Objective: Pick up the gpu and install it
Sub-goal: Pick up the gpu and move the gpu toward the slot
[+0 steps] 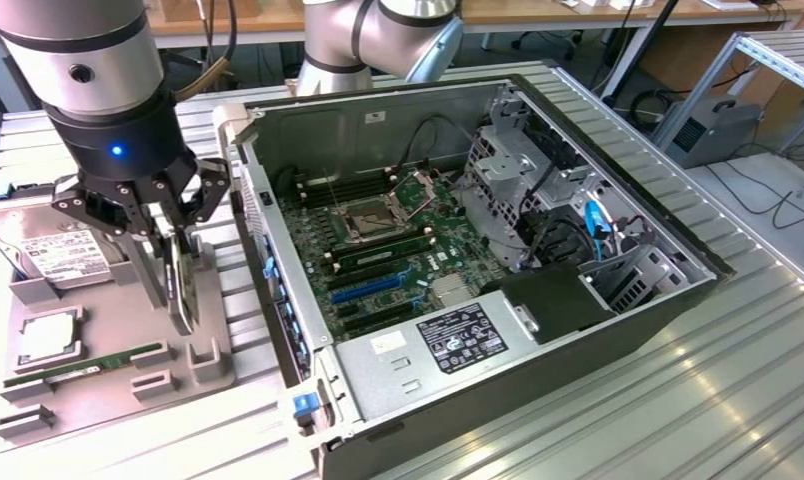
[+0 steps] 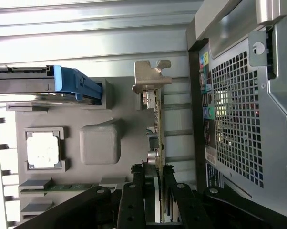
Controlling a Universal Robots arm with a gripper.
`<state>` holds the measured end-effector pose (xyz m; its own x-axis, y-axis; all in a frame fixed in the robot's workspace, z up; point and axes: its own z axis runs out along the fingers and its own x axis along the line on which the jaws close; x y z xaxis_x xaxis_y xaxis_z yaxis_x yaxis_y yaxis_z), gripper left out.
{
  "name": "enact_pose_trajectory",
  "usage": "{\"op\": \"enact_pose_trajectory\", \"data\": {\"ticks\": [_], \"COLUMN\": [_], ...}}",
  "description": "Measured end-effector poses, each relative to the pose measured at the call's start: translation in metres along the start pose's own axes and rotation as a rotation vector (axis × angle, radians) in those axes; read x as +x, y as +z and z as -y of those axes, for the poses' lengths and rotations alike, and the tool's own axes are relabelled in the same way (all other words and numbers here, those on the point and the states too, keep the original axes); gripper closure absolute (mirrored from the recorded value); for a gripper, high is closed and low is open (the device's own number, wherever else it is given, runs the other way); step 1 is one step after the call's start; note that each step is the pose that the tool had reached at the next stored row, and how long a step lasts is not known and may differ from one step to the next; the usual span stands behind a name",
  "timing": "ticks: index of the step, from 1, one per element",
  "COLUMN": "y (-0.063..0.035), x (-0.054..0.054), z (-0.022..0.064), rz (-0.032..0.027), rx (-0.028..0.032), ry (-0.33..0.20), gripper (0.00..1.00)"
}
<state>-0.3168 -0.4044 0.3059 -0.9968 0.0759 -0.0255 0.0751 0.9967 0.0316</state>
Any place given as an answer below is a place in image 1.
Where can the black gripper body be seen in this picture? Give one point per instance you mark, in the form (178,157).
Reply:
(122,135)

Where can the graphics card with metal bracket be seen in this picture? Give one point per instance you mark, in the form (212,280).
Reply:
(185,290)

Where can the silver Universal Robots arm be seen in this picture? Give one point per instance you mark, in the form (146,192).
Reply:
(76,50)

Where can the silver hard disk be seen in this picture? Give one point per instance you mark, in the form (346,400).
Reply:
(49,250)

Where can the thin metal locking lever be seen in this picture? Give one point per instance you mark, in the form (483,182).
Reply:
(336,195)

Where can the black RAM slot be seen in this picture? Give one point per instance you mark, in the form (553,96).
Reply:
(348,188)
(345,181)
(350,194)

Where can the CPU socket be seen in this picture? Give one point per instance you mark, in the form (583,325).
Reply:
(369,217)

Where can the grey plastic parts rack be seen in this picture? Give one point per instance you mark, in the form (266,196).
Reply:
(116,330)

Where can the metal socket cover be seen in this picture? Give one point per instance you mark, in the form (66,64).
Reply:
(394,200)

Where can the silver CPU chip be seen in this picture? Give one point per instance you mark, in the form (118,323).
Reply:
(50,337)

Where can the long black expansion slot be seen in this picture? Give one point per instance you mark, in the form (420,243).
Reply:
(362,280)
(382,325)
(376,314)

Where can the green RAM stick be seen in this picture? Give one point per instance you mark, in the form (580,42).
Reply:
(89,368)

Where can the silver finned chipset heatsink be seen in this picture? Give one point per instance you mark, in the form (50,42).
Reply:
(452,292)

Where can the green motherboard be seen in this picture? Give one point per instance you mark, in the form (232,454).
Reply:
(476,260)

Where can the silver metal disk bay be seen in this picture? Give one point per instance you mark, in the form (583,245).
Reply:
(503,165)

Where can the silver power supply unit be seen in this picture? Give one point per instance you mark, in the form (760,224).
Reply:
(389,370)

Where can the blue case latch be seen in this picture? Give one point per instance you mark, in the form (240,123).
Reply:
(305,405)

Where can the black plastic air shroud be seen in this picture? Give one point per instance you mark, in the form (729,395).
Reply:
(556,305)

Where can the perforated metal disk bay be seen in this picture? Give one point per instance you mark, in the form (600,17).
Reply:
(632,290)

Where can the open black PC case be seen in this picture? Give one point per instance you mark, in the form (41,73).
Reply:
(643,325)

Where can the aluminium profile frame table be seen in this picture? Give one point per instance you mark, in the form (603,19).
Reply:
(783,52)

